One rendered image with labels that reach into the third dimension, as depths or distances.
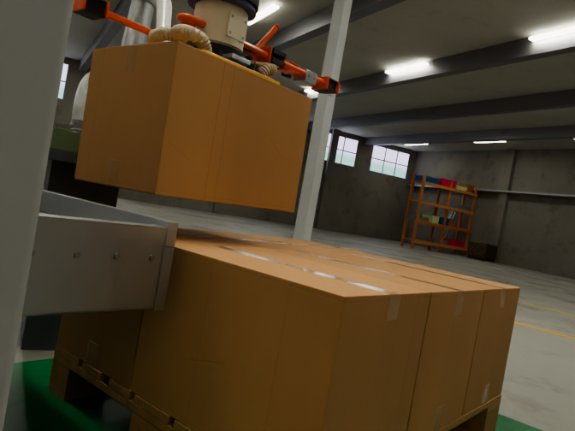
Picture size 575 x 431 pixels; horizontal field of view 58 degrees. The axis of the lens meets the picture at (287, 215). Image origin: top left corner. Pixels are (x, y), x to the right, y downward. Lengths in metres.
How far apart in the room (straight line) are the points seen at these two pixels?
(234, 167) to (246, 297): 0.53
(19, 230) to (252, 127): 1.40
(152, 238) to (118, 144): 0.42
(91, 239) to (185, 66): 0.55
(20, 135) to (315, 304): 0.85
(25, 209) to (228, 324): 0.98
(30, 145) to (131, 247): 0.96
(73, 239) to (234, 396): 0.47
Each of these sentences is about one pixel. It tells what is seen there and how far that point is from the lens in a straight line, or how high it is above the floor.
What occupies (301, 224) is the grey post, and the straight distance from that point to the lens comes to 4.82.
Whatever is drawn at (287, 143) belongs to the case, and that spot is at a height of 0.90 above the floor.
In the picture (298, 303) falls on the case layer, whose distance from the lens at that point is 1.05.
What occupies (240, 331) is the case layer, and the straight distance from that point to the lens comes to 1.16.
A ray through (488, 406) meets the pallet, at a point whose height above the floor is 0.13.
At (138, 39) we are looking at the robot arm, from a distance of 2.45.
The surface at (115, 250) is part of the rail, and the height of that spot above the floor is 0.54.
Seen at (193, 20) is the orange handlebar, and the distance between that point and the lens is 1.67.
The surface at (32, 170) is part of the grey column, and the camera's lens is 0.22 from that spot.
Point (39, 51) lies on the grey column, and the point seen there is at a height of 0.73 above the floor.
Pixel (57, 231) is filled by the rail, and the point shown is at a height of 0.57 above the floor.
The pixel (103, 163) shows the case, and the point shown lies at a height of 0.72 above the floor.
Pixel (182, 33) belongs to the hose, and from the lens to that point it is 1.57.
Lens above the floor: 0.69
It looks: 1 degrees down
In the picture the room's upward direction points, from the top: 10 degrees clockwise
